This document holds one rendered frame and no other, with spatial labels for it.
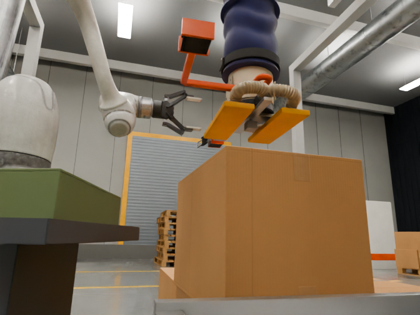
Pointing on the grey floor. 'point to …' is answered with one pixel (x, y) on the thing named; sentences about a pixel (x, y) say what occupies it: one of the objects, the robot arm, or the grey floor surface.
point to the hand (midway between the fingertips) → (198, 114)
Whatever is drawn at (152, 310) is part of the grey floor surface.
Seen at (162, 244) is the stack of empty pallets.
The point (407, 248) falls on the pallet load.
